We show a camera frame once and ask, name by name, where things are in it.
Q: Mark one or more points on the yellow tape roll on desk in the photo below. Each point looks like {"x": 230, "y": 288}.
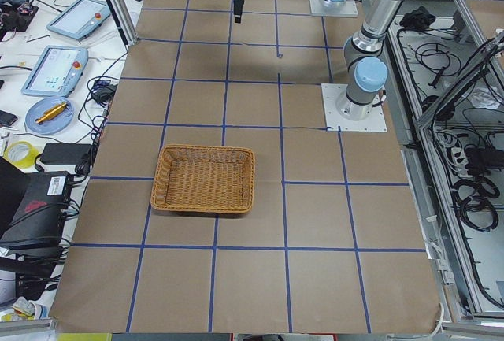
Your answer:
{"x": 21, "y": 154}

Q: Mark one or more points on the upper teach pendant tablet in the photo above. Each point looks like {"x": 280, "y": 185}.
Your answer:
{"x": 80, "y": 19}

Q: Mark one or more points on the teach pendant tablet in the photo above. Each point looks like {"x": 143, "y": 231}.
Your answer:
{"x": 80, "y": 19}
{"x": 57, "y": 72}

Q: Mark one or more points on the black cloth bundle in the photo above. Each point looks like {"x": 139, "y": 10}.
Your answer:
{"x": 419, "y": 20}

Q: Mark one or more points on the woven wicker basket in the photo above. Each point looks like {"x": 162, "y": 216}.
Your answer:
{"x": 204, "y": 179}

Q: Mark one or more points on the lower teach pendant tablet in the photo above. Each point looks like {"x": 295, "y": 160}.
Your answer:
{"x": 57, "y": 72}

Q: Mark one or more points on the brass cylindrical tool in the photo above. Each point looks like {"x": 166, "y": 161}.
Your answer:
{"x": 52, "y": 112}

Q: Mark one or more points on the blue round plate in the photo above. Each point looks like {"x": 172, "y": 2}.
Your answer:
{"x": 53, "y": 126}

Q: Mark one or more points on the black power adapter brick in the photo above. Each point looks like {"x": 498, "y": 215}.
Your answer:
{"x": 65, "y": 153}

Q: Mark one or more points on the black smartphone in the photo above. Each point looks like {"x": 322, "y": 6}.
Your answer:
{"x": 7, "y": 119}

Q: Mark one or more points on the black computer box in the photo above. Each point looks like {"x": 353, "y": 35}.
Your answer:
{"x": 32, "y": 206}

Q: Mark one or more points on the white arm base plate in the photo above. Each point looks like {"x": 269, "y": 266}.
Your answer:
{"x": 342, "y": 115}
{"x": 333, "y": 8}

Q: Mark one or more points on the aluminium frame post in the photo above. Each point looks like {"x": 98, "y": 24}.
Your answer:
{"x": 123, "y": 21}

